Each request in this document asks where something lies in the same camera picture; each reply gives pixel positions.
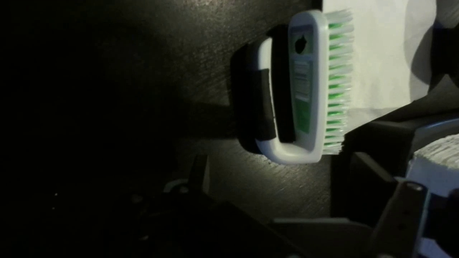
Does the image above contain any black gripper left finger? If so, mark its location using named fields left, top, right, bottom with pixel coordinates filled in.
left=119, top=153, right=293, bottom=258

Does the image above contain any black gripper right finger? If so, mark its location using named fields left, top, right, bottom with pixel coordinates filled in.
left=369, top=177, right=433, bottom=258

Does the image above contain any white green scrub brush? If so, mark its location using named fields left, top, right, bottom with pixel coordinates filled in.
left=233, top=8, right=356, bottom=166

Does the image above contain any black bowl white inside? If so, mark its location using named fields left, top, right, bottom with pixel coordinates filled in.
left=405, top=117, right=459, bottom=197

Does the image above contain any flat white napkin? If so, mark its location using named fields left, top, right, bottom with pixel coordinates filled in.
left=322, top=0, right=439, bottom=126

